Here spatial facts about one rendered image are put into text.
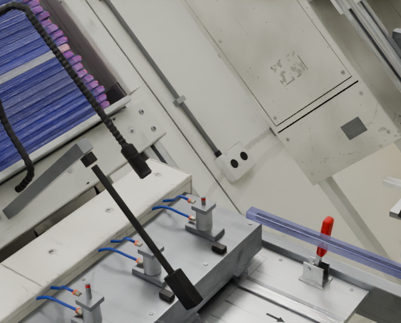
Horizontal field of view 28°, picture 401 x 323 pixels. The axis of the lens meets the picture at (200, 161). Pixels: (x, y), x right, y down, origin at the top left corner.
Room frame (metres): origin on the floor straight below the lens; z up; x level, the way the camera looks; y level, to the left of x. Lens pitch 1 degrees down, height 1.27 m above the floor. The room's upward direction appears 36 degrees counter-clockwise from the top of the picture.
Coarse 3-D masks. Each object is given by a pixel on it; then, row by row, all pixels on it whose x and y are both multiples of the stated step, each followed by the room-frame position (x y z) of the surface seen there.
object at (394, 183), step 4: (388, 176) 1.19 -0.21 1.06; (384, 180) 1.19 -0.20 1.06; (388, 180) 1.19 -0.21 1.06; (392, 180) 1.18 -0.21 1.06; (396, 180) 1.18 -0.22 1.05; (400, 180) 1.18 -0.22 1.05; (384, 184) 1.19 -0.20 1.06; (388, 184) 1.19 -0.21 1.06; (392, 184) 1.18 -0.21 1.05; (396, 184) 1.18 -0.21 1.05; (400, 184) 1.17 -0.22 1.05; (392, 188) 1.19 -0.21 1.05; (396, 188) 1.18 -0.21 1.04; (400, 188) 1.18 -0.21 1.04
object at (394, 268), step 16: (256, 208) 1.01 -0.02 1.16; (272, 224) 0.99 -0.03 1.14; (288, 224) 0.98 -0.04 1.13; (304, 240) 0.97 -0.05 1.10; (320, 240) 0.95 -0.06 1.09; (336, 240) 0.95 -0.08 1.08; (352, 256) 0.93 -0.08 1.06; (368, 256) 0.92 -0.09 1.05; (384, 272) 0.91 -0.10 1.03; (400, 272) 0.90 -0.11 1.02
